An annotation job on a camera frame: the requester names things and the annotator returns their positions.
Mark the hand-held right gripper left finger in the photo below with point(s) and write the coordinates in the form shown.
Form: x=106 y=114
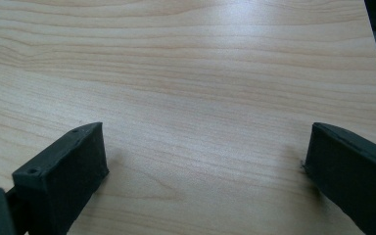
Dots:
x=62 y=173

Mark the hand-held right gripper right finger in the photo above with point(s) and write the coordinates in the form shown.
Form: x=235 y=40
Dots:
x=352 y=173

